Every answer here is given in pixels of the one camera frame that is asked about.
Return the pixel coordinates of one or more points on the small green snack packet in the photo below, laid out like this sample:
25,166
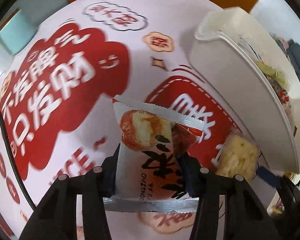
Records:
270,73

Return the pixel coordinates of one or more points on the teal canister with brown lid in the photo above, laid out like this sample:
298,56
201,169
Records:
17,32

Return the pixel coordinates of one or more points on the clear puffed snack packet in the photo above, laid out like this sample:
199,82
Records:
236,155

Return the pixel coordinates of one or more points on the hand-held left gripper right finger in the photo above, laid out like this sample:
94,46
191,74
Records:
190,177

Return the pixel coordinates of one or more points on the large nut mix packet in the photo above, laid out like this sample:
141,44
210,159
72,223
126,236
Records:
278,91

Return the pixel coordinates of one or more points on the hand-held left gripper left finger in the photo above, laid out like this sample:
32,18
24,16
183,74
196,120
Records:
107,177

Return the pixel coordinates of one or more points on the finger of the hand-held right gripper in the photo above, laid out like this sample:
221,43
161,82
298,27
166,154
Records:
270,177

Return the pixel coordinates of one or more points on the red and white jujube packet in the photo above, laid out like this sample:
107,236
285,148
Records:
150,155

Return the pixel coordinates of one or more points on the white plastic bin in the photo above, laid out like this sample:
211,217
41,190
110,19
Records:
227,80

